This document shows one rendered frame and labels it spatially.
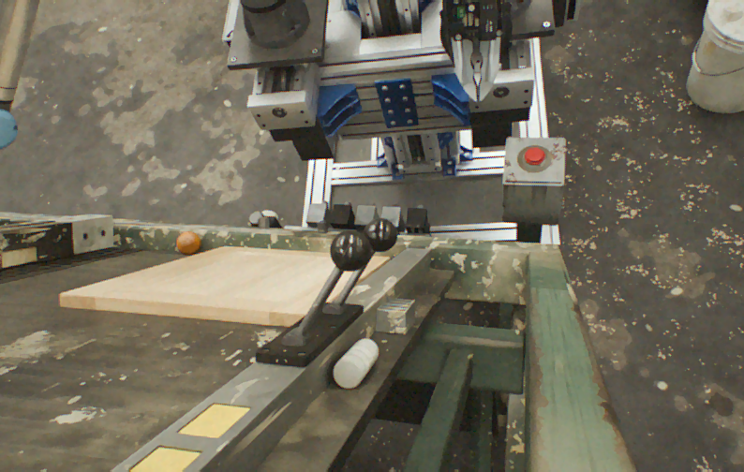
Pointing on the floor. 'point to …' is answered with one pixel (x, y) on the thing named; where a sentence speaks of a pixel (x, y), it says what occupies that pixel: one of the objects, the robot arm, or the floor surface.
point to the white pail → (739, 52)
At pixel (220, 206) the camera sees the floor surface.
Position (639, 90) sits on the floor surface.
